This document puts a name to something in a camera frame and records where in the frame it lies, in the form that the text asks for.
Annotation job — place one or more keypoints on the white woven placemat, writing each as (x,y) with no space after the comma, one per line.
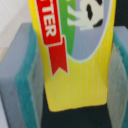
(12,14)

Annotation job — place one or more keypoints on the gripper grey teal left finger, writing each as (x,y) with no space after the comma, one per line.
(21,80)

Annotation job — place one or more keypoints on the yellow toy butter box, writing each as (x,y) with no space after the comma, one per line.
(75,40)

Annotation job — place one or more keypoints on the gripper grey teal right finger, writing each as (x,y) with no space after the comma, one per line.
(117,97)

